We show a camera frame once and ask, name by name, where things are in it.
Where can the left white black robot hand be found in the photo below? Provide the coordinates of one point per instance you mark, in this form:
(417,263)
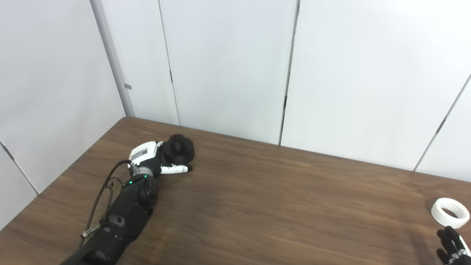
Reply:
(145,152)

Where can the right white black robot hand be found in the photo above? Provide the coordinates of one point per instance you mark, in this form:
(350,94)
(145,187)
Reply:
(454,246)

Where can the round black plastic part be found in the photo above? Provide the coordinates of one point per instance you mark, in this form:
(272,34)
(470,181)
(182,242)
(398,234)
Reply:
(180,151)

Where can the grey partition post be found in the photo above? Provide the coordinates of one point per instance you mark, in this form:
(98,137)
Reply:
(112,62)

